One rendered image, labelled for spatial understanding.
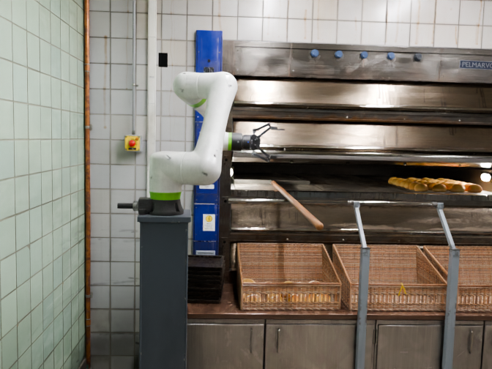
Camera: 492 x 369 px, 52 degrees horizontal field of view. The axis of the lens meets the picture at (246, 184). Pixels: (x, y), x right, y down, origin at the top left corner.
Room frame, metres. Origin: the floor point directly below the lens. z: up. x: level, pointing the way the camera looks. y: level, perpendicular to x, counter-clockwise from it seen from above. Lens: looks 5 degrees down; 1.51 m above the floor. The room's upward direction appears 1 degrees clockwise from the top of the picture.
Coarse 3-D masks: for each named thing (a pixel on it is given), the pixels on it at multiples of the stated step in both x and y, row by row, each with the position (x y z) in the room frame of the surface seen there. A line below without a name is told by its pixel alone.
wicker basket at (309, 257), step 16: (240, 256) 3.10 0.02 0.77; (256, 256) 3.11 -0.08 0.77; (288, 256) 3.13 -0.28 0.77; (304, 256) 3.14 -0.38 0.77; (320, 256) 3.15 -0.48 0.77; (240, 272) 2.77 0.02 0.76; (256, 272) 3.09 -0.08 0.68; (272, 272) 3.09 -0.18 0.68; (288, 272) 3.10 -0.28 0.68; (304, 272) 3.11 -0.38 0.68; (320, 272) 3.12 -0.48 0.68; (240, 288) 2.74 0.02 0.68; (256, 288) 2.67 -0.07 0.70; (304, 288) 2.69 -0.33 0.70; (320, 288) 2.70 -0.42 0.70; (336, 288) 2.71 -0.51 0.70; (240, 304) 2.69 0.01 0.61; (256, 304) 2.67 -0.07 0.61; (272, 304) 2.68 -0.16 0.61; (288, 304) 2.69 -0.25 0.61; (304, 304) 2.69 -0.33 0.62; (320, 304) 2.70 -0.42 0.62; (336, 304) 2.70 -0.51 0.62
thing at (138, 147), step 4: (124, 136) 3.06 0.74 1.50; (128, 136) 3.06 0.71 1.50; (132, 136) 3.06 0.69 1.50; (136, 136) 3.06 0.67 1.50; (140, 136) 3.06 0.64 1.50; (124, 140) 3.06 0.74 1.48; (128, 140) 3.06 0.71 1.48; (140, 140) 3.06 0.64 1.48; (124, 144) 3.06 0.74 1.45; (128, 144) 3.06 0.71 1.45; (136, 144) 3.06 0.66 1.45; (140, 144) 3.06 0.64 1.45; (124, 148) 3.06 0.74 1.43; (128, 148) 3.06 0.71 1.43; (132, 148) 3.06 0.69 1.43; (136, 148) 3.06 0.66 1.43; (140, 148) 3.06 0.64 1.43
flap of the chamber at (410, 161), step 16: (240, 160) 3.16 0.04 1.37; (256, 160) 3.15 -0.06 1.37; (272, 160) 3.14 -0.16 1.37; (288, 160) 3.13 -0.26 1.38; (304, 160) 3.12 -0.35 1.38; (320, 160) 3.11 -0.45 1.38; (336, 160) 3.10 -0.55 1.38; (352, 160) 3.08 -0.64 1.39; (368, 160) 3.07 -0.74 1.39; (384, 160) 3.06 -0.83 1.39; (400, 160) 3.07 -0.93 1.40; (416, 160) 3.07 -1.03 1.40; (432, 160) 3.08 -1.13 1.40; (448, 160) 3.08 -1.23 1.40; (464, 160) 3.09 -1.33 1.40; (480, 160) 3.10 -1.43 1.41
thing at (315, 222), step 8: (272, 184) 3.53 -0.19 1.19; (280, 192) 3.01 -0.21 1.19; (288, 200) 2.64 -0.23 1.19; (296, 200) 2.54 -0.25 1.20; (296, 208) 2.39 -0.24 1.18; (304, 208) 2.25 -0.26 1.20; (304, 216) 2.15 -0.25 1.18; (312, 216) 2.03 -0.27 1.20; (312, 224) 1.96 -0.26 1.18; (320, 224) 1.87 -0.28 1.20
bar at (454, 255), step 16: (448, 240) 2.70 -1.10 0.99; (368, 256) 2.60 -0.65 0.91; (368, 272) 2.60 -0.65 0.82; (448, 272) 2.66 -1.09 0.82; (448, 288) 2.65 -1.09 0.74; (448, 304) 2.63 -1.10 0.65; (448, 320) 2.63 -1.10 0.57; (448, 336) 2.63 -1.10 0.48; (448, 352) 2.63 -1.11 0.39; (448, 368) 2.63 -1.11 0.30
